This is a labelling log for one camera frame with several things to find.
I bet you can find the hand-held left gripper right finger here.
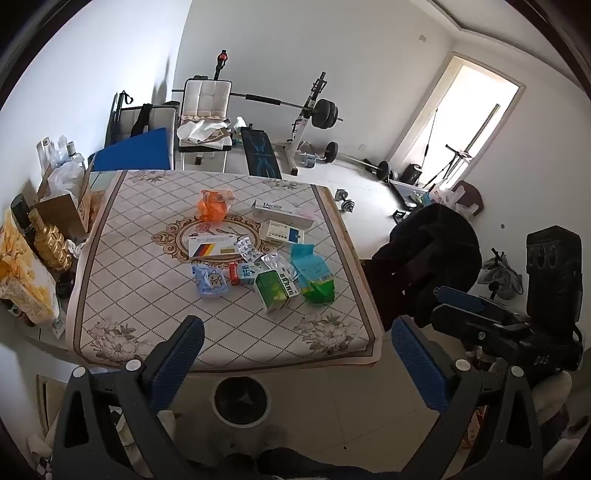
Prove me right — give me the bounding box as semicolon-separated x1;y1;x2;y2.
392;315;543;480

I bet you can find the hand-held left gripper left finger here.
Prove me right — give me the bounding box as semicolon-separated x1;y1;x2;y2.
52;315;206;480

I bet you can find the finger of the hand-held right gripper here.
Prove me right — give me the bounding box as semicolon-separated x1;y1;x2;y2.
431;304;532;343
435;286;506;313

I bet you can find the white trash bin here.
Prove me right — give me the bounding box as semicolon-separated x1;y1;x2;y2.
212;376;270;426

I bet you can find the light blue cartoon packet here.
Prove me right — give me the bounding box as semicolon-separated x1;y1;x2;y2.
192;264;229;298

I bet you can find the small red and white carton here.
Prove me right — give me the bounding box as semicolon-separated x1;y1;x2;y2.
229;262;257;286

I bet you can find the white carton with striped print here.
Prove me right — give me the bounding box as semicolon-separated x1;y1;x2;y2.
188;234;238;260

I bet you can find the green and white carton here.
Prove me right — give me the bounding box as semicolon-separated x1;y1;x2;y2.
254;269;297;313

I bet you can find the silver blister pack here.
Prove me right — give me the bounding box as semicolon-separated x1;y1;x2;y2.
260;251;296;278
235;235;263;265

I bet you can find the teal green pouch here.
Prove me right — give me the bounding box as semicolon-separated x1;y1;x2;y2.
290;244;334;289

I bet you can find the orange plastic bag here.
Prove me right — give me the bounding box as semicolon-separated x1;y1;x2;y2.
197;189;235;223

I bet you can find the white and blue carton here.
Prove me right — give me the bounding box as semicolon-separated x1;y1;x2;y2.
259;220;306;244

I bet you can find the long white carton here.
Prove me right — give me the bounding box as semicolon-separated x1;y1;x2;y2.
252;200;315;229

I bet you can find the grey cloth heap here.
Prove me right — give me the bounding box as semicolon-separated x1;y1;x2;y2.
478;249;525;301

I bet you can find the black chair with jacket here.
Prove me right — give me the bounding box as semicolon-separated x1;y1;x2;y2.
372;203;483;328

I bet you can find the black speaker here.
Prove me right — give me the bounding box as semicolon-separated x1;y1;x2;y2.
525;226;583;326

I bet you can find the patterned beige tablecloth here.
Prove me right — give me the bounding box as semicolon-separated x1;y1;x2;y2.
67;169;384;372

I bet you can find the brown plastic stool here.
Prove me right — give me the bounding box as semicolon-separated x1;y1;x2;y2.
455;181;485;215

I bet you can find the flat beige board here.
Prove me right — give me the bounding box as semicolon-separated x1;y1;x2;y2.
37;375;75;435

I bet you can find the person's leg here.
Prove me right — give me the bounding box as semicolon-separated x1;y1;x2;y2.
222;425;393;480

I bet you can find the floor barbell with black plates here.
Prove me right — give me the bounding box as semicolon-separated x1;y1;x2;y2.
323;142;392;184

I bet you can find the golden bottle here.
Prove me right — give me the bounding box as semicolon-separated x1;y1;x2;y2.
28;209;74;271

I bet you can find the yellow and white bag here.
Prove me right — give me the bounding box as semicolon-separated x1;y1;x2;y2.
0;210;61;324

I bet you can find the cardboard box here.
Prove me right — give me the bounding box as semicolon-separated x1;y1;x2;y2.
36;164;99;236

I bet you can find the dark bottle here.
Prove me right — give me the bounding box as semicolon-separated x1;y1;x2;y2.
10;194;38;259

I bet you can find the white plastic bag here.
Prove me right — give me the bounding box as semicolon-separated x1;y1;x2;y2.
48;161;86;199

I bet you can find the blue mat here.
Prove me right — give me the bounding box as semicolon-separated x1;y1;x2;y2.
88;128;174;172

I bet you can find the black padded bench board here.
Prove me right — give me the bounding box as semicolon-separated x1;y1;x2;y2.
240;127;283;180

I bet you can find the beige cloth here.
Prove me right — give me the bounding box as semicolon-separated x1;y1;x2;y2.
177;117;234;146

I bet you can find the white weight bench rack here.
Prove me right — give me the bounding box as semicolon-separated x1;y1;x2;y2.
178;48;345;177

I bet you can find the black frame folding chair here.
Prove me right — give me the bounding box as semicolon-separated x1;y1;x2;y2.
106;91;178;148

